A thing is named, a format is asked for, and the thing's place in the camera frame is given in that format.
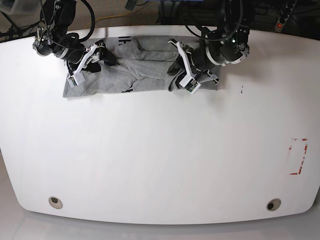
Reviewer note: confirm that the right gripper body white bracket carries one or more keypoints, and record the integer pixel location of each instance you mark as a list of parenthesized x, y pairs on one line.
[(79, 59)]

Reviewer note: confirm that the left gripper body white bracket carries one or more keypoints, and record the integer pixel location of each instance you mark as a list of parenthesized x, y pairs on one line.
[(197, 64)]

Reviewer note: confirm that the grey T-shirt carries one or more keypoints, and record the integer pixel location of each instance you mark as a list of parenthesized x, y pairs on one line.
[(142, 65)]

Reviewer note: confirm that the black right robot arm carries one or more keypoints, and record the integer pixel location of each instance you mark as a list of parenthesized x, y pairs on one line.
[(52, 37)]

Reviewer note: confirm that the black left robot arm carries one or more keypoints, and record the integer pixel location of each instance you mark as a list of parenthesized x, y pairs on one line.
[(228, 43)]

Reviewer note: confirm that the black power strip red light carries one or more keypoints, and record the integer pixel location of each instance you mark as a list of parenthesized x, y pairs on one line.
[(284, 16)]

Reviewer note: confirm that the left table grommet hole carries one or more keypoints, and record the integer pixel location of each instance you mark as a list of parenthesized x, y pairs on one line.
[(55, 202)]

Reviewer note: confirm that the table grommet hole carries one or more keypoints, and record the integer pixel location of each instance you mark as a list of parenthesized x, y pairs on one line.
[(55, 202), (273, 204)]

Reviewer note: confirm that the red tape rectangle marking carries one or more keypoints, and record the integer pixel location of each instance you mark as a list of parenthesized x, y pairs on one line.
[(296, 155)]

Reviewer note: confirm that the right table grommet hole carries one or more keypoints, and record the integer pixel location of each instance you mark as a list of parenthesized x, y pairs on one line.
[(273, 204)]

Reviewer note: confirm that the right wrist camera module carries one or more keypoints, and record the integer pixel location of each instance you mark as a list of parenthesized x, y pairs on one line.
[(75, 80)]

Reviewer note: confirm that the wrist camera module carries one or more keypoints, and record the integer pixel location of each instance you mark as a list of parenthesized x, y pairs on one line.
[(75, 80), (192, 86)]

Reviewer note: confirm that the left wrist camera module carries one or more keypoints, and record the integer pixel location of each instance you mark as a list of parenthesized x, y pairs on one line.
[(192, 86)]

